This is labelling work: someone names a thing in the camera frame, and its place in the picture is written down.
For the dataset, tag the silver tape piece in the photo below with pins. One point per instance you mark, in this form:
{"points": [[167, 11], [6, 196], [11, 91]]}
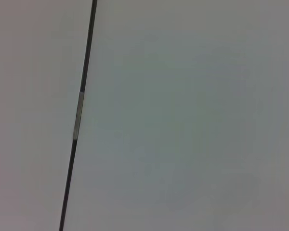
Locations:
{"points": [[78, 115]]}

